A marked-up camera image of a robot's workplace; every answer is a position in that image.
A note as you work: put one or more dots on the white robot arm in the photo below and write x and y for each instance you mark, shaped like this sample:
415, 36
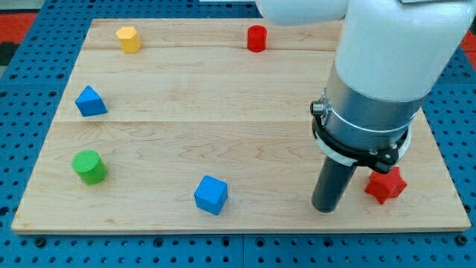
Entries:
390, 54

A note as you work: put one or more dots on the yellow hexagon block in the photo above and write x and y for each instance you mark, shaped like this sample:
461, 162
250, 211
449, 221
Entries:
129, 39

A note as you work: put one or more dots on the blue cube block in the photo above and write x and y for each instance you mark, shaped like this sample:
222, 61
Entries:
211, 195

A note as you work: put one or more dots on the wooden board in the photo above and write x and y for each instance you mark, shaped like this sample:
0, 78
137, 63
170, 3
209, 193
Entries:
194, 101

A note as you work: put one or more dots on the red cylinder block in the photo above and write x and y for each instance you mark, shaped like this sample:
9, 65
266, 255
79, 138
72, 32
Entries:
256, 38

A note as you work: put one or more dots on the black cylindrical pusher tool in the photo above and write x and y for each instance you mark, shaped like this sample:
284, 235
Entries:
332, 182

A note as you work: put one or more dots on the green cylinder block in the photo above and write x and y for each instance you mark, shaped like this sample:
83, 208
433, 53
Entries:
88, 165

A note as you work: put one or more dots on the blue triangle block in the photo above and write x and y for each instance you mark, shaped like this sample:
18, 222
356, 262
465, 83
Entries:
90, 103

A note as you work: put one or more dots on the red star block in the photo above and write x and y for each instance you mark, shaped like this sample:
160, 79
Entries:
384, 186

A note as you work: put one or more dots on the blue perforated table mat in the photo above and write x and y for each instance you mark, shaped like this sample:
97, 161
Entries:
31, 87

